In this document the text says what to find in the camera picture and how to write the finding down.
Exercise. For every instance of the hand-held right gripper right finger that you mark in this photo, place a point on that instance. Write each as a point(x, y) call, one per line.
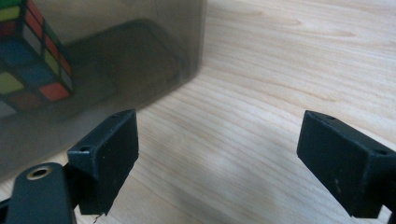
point(342, 165)

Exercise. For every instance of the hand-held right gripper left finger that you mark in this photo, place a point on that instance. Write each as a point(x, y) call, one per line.
point(106, 161)

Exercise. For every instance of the transparent brown storage box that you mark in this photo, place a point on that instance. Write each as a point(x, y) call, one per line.
point(130, 62)

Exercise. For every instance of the multicoloured puzzle cube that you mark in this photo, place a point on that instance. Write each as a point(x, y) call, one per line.
point(34, 62)

